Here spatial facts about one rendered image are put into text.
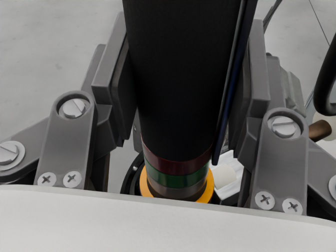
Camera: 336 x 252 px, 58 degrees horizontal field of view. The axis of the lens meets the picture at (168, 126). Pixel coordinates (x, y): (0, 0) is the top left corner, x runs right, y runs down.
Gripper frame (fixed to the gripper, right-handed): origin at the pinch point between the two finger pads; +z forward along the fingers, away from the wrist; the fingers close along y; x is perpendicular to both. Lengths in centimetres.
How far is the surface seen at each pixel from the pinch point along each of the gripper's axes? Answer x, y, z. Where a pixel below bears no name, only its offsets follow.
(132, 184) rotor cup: -30.6, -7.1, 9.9
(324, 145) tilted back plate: -38, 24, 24
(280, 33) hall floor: -151, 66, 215
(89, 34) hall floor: -151, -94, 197
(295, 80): -37, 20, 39
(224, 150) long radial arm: -40.1, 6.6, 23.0
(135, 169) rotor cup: -31.0, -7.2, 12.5
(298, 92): -37, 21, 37
